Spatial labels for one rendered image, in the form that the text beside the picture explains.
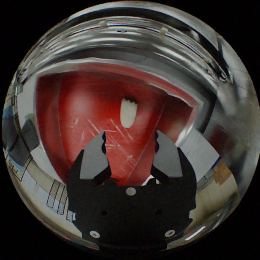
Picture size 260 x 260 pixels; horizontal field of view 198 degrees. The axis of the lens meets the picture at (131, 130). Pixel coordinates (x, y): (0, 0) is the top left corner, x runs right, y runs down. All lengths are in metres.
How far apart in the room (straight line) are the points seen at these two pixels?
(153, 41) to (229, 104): 0.22
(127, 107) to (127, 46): 0.13
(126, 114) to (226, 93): 0.28
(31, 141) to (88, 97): 0.34
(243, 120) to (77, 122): 0.43
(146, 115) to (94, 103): 0.13
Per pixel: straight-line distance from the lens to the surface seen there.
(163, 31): 0.23
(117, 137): 0.23
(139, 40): 0.19
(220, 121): 0.26
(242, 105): 0.25
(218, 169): 4.08
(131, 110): 0.19
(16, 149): 0.42
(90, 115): 0.23
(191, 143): 0.34
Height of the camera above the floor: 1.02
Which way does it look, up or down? 62 degrees down
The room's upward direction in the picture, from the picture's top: 178 degrees clockwise
